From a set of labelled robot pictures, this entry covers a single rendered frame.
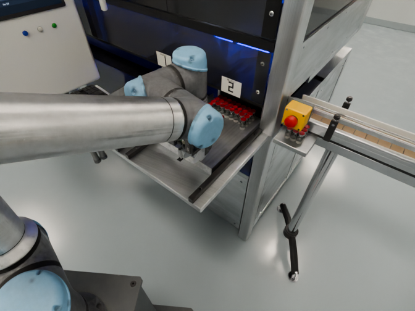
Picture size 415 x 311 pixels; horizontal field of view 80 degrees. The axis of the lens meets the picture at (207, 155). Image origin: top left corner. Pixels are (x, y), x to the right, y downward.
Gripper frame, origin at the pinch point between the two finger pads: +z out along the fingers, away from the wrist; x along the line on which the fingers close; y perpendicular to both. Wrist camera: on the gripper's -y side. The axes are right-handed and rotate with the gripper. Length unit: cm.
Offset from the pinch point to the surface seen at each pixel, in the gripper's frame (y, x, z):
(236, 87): -26.7, -4.8, -10.8
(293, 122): -23.6, 19.2, -8.8
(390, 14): -486, -4, 77
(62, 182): 20, -121, 92
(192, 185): 8.2, 3.5, 3.6
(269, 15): -27.3, 3.3, -35.6
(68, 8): -17, -88, -24
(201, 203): 11.4, 9.9, 3.6
